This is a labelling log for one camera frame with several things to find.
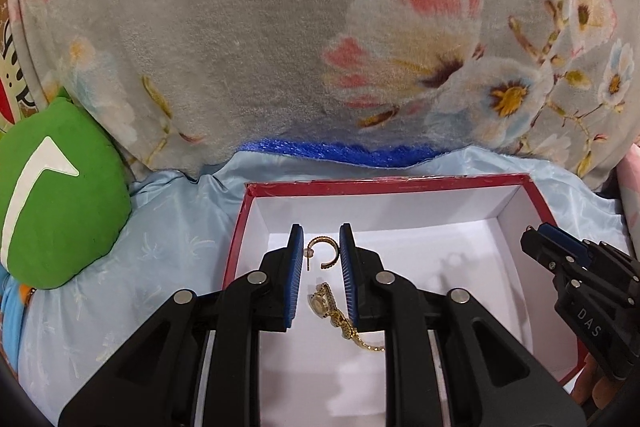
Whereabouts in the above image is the gold wristwatch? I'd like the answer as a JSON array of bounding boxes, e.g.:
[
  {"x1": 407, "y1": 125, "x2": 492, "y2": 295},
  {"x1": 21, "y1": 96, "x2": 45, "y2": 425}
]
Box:
[{"x1": 307, "y1": 282, "x2": 386, "y2": 354}]

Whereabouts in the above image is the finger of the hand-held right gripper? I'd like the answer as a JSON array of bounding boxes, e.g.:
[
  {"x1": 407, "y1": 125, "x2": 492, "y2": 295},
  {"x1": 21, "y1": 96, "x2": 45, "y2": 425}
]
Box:
[
  {"x1": 520, "y1": 229, "x2": 586, "y2": 303},
  {"x1": 539, "y1": 223, "x2": 640, "y2": 303}
]

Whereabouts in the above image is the gold hoop earring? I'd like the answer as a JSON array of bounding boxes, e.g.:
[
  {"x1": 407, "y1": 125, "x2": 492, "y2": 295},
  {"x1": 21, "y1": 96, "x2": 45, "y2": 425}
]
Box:
[{"x1": 304, "y1": 236, "x2": 341, "y2": 272}]

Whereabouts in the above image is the green round cushion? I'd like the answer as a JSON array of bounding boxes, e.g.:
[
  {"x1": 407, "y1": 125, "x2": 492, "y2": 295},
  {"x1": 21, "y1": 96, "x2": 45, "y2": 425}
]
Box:
[{"x1": 0, "y1": 87, "x2": 133, "y2": 290}]

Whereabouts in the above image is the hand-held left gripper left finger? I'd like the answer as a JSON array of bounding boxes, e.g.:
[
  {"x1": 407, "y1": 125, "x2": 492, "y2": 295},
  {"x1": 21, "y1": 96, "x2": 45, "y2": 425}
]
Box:
[{"x1": 57, "y1": 223, "x2": 306, "y2": 427}]

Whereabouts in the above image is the light blue palm-print bedsheet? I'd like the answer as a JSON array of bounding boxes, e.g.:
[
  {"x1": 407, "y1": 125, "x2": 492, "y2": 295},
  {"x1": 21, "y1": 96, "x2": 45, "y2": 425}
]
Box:
[{"x1": 0, "y1": 147, "x2": 631, "y2": 427}]

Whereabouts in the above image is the cartoon printed blanket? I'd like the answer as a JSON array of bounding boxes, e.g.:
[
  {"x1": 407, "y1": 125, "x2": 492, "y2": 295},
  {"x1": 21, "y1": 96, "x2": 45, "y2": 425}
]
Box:
[{"x1": 0, "y1": 0, "x2": 38, "y2": 132}]

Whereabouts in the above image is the grey floral blanket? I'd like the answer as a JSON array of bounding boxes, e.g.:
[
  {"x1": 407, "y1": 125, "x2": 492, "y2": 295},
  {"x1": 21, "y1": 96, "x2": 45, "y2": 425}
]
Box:
[{"x1": 10, "y1": 0, "x2": 640, "y2": 192}]

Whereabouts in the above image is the red cardboard box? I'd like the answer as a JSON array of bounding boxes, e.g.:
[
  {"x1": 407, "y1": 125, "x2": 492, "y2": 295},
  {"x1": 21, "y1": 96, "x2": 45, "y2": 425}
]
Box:
[{"x1": 222, "y1": 173, "x2": 591, "y2": 427}]

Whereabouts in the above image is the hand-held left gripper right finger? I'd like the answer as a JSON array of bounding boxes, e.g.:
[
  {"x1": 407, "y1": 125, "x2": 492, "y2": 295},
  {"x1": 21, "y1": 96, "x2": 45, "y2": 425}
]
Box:
[{"x1": 339, "y1": 222, "x2": 587, "y2": 427}]

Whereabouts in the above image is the pink plush pillow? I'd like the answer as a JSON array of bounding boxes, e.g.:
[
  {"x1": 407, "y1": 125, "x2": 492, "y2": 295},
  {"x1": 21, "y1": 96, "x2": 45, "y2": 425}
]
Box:
[{"x1": 617, "y1": 142, "x2": 640, "y2": 228}]

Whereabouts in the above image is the person's right hand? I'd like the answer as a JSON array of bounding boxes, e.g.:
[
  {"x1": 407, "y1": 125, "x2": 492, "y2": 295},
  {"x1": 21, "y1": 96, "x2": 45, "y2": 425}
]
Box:
[{"x1": 570, "y1": 352, "x2": 621, "y2": 408}]

